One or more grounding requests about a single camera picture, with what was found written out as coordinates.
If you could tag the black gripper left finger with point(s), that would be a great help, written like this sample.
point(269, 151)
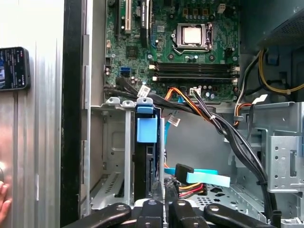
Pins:
point(152, 213)

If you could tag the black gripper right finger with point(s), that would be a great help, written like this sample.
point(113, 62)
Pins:
point(180, 213)

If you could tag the hard disk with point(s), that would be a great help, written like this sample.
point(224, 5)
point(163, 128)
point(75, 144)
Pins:
point(146, 128)

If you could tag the silver disk bay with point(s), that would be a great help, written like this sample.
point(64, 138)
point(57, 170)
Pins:
point(114, 142)

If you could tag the person's bare hand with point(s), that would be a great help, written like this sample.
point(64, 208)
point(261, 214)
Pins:
point(3, 204)

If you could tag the silver drive cage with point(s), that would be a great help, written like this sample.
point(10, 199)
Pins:
point(282, 154)

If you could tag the black PC case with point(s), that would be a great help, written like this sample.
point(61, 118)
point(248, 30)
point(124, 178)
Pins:
point(71, 118)

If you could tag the black RAM slot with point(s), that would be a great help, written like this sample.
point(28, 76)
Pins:
point(194, 64)
point(194, 79)
point(194, 74)
point(194, 69)

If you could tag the blue SATA port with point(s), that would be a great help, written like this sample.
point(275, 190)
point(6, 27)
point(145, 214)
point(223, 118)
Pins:
point(125, 71)

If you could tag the green motherboard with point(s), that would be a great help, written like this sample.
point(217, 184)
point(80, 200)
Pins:
point(133, 59)

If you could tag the black CPU socket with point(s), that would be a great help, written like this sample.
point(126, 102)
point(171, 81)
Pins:
point(192, 51)

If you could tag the silver CPU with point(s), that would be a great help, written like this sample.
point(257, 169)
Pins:
point(192, 35)

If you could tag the metal socket cover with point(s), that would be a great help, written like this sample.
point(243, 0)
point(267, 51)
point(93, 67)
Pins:
point(209, 35)

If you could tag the black expansion slot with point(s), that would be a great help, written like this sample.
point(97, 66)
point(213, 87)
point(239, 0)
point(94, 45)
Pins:
point(117, 19)

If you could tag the white expansion slot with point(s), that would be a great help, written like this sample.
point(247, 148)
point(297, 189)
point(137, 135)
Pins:
point(128, 16)

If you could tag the black smartphone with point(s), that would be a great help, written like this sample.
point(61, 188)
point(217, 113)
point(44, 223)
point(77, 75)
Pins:
point(14, 69)

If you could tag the grey power supply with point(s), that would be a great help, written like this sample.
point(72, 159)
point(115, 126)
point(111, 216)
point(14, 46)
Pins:
point(261, 19)

